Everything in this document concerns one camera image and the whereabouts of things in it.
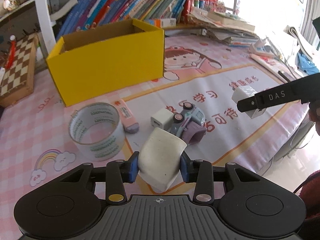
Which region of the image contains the cream white foam block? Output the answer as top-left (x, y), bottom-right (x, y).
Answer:
top-left (138, 127), bottom-right (187, 192)

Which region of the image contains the grey purple toy car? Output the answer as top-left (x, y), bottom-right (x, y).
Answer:
top-left (169, 101), bottom-right (207, 145)

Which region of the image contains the pink purple eraser stick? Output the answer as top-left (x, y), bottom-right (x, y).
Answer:
top-left (113, 99), bottom-right (139, 134)

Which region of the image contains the white power adapter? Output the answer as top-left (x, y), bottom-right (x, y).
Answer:
top-left (232, 86), bottom-right (266, 119)

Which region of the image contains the small white charger cube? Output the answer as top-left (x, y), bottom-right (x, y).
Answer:
top-left (150, 108), bottom-right (174, 131)

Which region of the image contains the clear tape roll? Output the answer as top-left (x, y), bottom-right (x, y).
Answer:
top-left (69, 102), bottom-right (125, 161)

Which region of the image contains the white power strip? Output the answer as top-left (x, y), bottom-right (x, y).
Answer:
top-left (249, 38), bottom-right (276, 58)

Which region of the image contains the stack of papers and books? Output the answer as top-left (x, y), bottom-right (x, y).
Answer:
top-left (188, 7), bottom-right (259, 47)

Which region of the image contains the pink checkered tablecloth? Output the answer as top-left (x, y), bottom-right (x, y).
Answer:
top-left (0, 33), bottom-right (313, 205)

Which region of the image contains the yellow cardboard box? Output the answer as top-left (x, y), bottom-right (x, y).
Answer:
top-left (46, 19), bottom-right (165, 107)

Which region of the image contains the wooden chess board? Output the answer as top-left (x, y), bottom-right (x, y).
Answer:
top-left (1, 33), bottom-right (39, 108)

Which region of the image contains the orange white usmile box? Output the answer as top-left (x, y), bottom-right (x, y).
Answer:
top-left (147, 18), bottom-right (176, 28)

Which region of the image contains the red santa stick ornament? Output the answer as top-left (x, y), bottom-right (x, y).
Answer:
top-left (5, 35), bottom-right (16, 69)

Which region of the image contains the row of leaning books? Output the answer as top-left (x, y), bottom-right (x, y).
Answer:
top-left (56, 0), bottom-right (186, 40)

